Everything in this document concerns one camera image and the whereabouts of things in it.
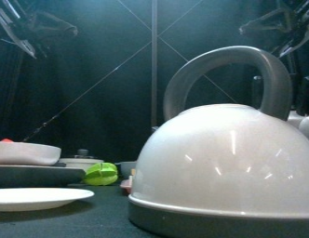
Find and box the white kettle grey handle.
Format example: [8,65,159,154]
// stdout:
[127,45,309,238]

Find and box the white knife block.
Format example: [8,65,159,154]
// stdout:
[285,109,305,130]

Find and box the white rounded container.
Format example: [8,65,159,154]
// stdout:
[297,115,309,144]

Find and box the white shallow bowl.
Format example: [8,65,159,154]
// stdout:
[0,140,63,166]

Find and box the white pot with grey knob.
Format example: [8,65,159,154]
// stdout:
[57,148,104,172]

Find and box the dark grey tray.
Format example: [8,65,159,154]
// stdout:
[0,164,87,189]

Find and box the green toy vegetable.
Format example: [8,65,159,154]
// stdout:
[81,162,119,187]

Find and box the small grey cup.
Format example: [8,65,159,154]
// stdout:
[117,160,137,179]

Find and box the white flat plate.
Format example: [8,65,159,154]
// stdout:
[0,187,96,213]

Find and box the black knife handle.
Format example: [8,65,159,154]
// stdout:
[249,75,263,110]
[295,75,309,116]

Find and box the thin diagonal brace wire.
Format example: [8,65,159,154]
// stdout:
[21,0,204,143]
[116,0,237,104]

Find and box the grey vertical frame post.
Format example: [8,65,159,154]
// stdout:
[151,0,157,127]

